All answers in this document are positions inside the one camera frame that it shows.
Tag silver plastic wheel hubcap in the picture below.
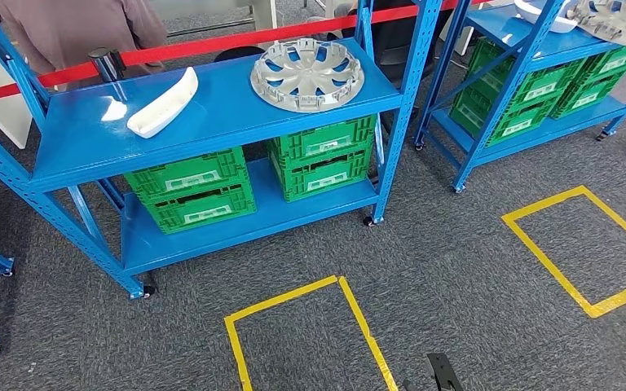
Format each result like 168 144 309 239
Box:
566 0 626 49
250 38 365 113

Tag white curved plastic part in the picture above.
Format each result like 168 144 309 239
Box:
514 0 579 34
126 67 200 140

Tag yellow floor tape square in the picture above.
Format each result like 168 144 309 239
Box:
223 275 400 391
500 185 626 319

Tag black round stool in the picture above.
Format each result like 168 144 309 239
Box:
214 46 267 64

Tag black office chair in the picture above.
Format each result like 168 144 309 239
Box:
340 0 457 87

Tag white desk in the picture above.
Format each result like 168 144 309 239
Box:
148 0 279 39

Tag red barrier belt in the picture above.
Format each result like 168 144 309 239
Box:
0 0 487 106

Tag person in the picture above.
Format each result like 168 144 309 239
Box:
0 0 168 93

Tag chrome black stanchion post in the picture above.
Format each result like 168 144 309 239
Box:
88 47 128 83

